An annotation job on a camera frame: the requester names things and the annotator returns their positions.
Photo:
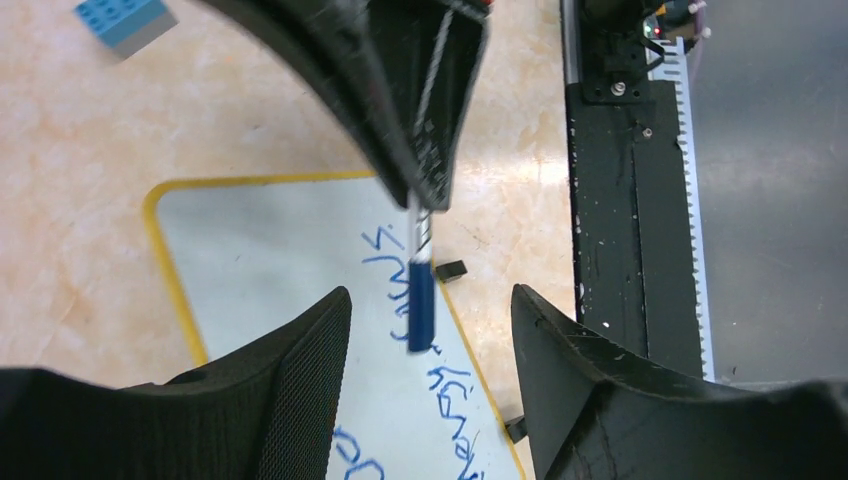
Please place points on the yellow framed whiteboard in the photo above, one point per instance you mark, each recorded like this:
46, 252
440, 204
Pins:
243, 256

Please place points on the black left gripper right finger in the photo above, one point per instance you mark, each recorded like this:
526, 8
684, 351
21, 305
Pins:
594, 410

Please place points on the blue marker cap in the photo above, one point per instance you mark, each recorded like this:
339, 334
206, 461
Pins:
421, 313

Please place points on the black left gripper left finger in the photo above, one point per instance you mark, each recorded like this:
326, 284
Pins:
264, 411

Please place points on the light blue toy brick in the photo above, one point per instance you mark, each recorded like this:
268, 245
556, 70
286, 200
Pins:
125, 26

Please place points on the white slotted cable duct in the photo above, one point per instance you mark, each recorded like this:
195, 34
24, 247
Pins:
675, 69

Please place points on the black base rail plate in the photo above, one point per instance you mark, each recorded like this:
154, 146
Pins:
632, 246

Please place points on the white whiteboard marker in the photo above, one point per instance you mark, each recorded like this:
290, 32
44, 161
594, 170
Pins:
420, 217

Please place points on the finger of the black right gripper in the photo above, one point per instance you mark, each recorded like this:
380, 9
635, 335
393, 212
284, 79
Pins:
429, 54
328, 45

